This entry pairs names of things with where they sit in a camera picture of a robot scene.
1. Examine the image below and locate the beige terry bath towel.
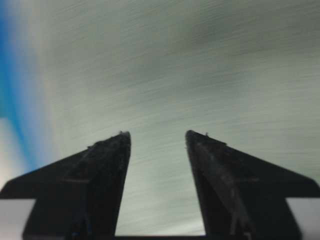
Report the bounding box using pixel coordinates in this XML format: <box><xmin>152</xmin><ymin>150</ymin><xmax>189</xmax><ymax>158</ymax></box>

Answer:
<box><xmin>23</xmin><ymin>0</ymin><xmax>320</xmax><ymax>236</ymax></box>

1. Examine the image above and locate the blue table cloth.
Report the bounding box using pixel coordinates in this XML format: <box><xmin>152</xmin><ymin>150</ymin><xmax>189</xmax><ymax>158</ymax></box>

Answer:
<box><xmin>0</xmin><ymin>0</ymin><xmax>51</xmax><ymax>172</ymax></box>

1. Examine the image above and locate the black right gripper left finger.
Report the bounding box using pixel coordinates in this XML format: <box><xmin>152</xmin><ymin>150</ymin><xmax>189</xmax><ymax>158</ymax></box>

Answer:
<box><xmin>0</xmin><ymin>132</ymin><xmax>131</xmax><ymax>240</ymax></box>

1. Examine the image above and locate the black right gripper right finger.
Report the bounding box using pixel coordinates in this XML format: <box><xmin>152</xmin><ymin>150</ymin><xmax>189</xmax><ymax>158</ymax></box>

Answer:
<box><xmin>185</xmin><ymin>130</ymin><xmax>320</xmax><ymax>240</ymax></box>

